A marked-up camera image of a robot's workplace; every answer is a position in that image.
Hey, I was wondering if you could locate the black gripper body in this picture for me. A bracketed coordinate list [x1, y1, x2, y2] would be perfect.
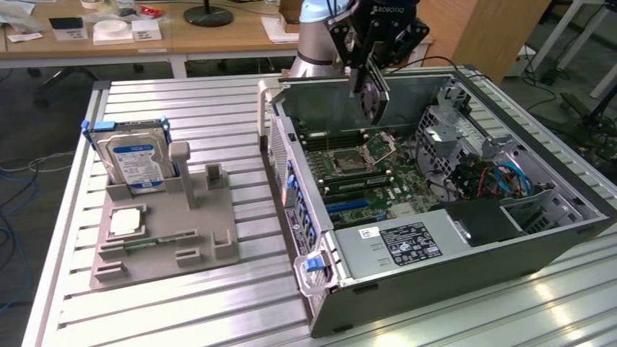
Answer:
[354, 0, 421, 26]

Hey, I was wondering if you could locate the green graphics card black fan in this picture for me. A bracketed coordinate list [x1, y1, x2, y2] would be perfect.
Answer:
[349, 57, 391, 127]

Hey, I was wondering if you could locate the white paper stack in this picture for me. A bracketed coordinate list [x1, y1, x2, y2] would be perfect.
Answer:
[260, 16, 301, 44]

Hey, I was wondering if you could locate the cardboard box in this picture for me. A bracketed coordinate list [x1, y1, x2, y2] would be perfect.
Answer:
[277, 0, 303, 25]

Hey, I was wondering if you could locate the wooden cabinet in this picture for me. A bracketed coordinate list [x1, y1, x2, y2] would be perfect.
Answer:
[417, 0, 553, 85]

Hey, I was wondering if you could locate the silver socket cover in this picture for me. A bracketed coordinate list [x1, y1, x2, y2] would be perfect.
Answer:
[361, 130, 403, 173]

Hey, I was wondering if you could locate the black round lamp base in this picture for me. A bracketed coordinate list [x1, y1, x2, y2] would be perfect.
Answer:
[182, 0, 236, 28]

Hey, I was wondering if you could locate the silver perforated disk bay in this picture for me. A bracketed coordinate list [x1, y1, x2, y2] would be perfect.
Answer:
[413, 77, 487, 174]

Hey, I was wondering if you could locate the CPU socket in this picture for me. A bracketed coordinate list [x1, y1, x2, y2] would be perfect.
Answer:
[326, 147, 374, 178]

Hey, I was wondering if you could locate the green motherboard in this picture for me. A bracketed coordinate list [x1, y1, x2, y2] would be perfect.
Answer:
[290, 119, 449, 232]

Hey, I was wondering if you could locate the small white box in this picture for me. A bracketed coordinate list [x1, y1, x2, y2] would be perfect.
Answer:
[130, 20, 165, 43]

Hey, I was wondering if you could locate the black expansion slot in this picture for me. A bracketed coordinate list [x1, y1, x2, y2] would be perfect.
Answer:
[322, 192, 370, 207]

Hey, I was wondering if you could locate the blue expansion slot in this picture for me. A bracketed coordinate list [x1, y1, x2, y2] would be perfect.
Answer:
[326, 200, 371, 215]

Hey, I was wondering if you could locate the white box with tape roll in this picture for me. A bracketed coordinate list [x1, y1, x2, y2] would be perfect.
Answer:
[92, 20, 136, 46]

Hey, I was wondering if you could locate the hard disk blue label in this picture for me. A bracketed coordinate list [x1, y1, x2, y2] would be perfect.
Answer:
[80, 116, 173, 198]

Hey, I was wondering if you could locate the white box black top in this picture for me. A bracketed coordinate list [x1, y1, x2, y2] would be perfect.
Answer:
[46, 17, 90, 42]

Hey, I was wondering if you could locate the silver power supply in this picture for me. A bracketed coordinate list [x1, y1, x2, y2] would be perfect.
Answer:
[331, 209, 471, 281]

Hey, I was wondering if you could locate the grey parts rack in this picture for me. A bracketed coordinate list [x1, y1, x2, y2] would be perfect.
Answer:
[89, 142, 242, 292]

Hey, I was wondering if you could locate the black office chair base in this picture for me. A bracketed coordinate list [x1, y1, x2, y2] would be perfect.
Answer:
[26, 67, 100, 108]

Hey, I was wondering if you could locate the wooden desk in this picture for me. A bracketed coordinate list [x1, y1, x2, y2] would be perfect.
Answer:
[0, 0, 434, 79]

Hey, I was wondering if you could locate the silver CPU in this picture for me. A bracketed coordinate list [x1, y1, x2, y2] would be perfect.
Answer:
[109, 208, 145, 236]

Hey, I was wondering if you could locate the clear plastic bag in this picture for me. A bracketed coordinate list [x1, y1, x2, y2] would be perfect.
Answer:
[0, 2, 49, 33]

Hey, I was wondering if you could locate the open black PC case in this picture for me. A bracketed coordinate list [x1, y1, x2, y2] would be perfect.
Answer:
[257, 64, 617, 339]

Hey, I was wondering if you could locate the black cable over case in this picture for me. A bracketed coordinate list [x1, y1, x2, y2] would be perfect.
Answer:
[385, 54, 487, 81]

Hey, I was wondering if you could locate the red internal wire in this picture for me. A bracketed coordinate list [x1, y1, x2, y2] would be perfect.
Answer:
[475, 167, 490, 197]

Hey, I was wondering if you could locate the white desk frame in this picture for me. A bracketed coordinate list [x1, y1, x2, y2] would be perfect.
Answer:
[527, 0, 617, 99]

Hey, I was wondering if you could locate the blue disk wire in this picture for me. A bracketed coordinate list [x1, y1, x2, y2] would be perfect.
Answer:
[494, 161, 531, 199]

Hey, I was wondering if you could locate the white floor cable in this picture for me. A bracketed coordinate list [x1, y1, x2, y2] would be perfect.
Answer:
[0, 151, 73, 173]

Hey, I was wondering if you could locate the blue floor cable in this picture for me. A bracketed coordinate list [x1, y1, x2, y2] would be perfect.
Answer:
[0, 173, 40, 312]

